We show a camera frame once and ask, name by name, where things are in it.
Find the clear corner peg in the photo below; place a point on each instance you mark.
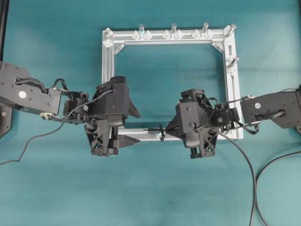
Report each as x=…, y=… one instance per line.
x=231, y=30

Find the clear side peg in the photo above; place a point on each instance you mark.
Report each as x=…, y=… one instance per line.
x=231, y=61

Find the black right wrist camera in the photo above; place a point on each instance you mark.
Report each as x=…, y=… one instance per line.
x=188, y=117

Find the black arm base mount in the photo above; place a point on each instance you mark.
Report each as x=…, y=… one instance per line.
x=6, y=114

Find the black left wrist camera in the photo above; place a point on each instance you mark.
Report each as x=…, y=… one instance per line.
x=116, y=102

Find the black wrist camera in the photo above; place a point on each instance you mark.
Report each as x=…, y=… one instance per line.
x=188, y=117
x=116, y=102

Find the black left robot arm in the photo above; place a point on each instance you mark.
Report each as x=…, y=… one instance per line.
x=19, y=91

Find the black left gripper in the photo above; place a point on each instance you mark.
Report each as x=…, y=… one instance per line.
x=104, y=139

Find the clear peg right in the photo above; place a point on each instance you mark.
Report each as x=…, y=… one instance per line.
x=205, y=29

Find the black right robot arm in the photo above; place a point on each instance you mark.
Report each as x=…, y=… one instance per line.
x=283, y=108

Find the clear peg with blue band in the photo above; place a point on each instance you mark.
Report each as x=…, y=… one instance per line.
x=141, y=30

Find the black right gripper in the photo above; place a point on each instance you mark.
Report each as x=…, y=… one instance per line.
x=207, y=133

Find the aluminium extrusion frame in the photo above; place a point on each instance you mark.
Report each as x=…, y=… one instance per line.
x=114, y=41

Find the clear peg middle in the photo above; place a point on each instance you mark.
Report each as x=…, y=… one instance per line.
x=173, y=29

